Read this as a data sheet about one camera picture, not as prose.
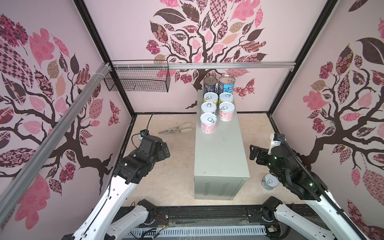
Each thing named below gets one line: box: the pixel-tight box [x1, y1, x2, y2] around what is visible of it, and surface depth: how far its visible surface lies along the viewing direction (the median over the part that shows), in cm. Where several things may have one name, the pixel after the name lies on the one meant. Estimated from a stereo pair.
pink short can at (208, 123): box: [200, 112, 218, 134], surface depth 64 cm
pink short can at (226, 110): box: [218, 101, 236, 122], surface depth 69 cm
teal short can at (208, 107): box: [200, 102, 217, 113], surface depth 70 cm
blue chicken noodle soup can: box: [218, 74, 236, 95], surface depth 75 cm
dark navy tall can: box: [203, 76, 218, 96], surface depth 76 cm
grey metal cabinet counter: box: [194, 89, 250, 200], surface depth 60 cm
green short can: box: [219, 92, 235, 103], surface depth 74 cm
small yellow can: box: [203, 92, 219, 105], surface depth 74 cm
